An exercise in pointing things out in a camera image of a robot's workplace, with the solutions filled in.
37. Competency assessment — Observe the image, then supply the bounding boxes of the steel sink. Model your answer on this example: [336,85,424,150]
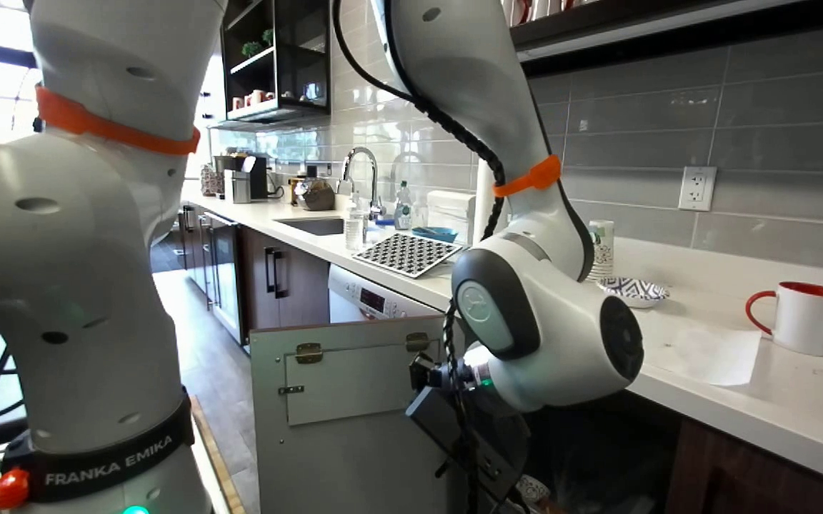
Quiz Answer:
[274,210,349,240]

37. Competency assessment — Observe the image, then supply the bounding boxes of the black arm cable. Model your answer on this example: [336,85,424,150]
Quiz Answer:
[333,0,513,245]

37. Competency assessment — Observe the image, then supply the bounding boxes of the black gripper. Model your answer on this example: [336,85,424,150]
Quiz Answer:
[404,354,536,514]

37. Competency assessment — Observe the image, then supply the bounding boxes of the steel dishwasher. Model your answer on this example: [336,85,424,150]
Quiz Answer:
[323,262,459,327]

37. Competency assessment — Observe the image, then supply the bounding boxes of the chrome faucet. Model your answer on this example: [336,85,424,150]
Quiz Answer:
[336,142,384,217]

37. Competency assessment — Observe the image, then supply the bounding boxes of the open cabinet door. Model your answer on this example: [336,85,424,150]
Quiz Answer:
[246,313,463,514]

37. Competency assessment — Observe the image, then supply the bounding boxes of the small patterned dish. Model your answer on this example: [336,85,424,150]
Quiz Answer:
[594,273,673,313]

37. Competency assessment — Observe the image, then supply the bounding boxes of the tall clear bottle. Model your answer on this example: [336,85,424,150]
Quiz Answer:
[390,130,433,233]

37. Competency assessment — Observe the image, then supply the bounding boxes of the dark coffee pot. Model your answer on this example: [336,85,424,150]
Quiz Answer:
[284,160,341,215]

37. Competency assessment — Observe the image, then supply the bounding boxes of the white mug red inside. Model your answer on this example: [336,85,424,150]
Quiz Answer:
[741,276,823,359]

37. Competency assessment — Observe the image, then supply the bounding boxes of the white cup green label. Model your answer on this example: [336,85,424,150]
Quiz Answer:
[586,217,621,286]

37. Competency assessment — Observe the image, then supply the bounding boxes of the black wall shelf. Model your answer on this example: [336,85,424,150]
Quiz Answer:
[219,0,336,125]

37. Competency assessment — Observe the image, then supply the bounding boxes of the dark wall cabinet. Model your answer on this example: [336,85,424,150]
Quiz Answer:
[507,0,823,72]

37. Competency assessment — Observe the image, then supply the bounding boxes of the black white checkerboard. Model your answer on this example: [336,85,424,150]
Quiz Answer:
[351,229,463,283]

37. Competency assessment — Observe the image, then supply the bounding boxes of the white paper towel roll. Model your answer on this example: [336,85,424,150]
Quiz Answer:
[471,155,503,245]

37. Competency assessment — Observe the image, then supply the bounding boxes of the black cabinet door handles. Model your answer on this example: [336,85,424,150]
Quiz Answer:
[261,245,294,302]

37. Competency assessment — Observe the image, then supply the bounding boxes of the white rectangular container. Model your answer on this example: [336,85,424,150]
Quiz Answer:
[424,187,480,240]

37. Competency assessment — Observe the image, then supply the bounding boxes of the white wall outlet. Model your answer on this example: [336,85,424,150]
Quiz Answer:
[674,163,721,215]

